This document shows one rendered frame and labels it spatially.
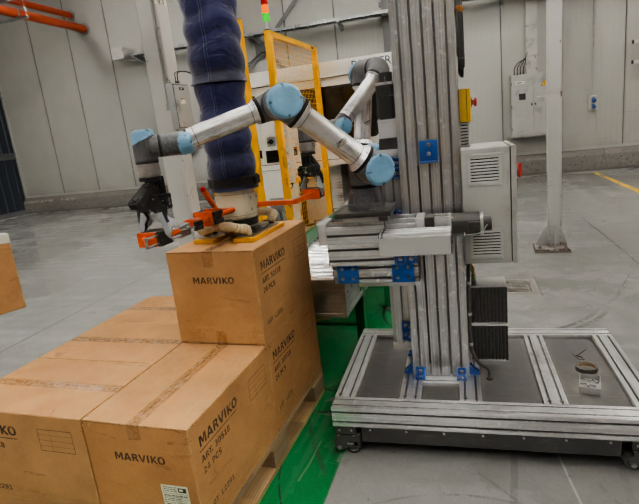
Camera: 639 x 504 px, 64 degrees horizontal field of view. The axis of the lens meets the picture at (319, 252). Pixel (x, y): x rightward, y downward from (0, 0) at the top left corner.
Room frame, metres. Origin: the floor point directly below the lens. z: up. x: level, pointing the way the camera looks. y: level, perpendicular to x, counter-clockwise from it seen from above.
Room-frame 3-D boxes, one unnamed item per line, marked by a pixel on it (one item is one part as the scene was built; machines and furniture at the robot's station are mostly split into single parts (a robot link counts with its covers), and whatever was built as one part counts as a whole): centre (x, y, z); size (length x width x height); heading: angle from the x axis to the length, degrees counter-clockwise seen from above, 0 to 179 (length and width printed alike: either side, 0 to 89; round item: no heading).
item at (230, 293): (2.27, 0.34, 0.74); 0.60 x 0.40 x 0.40; 160
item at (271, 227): (2.24, 0.25, 0.97); 0.34 x 0.10 x 0.05; 160
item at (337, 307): (2.63, 0.21, 0.48); 0.70 x 0.03 x 0.15; 71
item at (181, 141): (1.77, 0.44, 1.37); 0.11 x 0.11 x 0.08; 14
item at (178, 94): (3.64, 0.83, 1.62); 0.20 x 0.05 x 0.30; 161
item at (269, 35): (4.45, 0.02, 1.05); 1.17 x 0.10 x 2.10; 161
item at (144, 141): (1.73, 0.53, 1.37); 0.09 x 0.08 x 0.11; 104
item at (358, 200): (2.05, -0.21, 1.09); 0.15 x 0.15 x 0.10
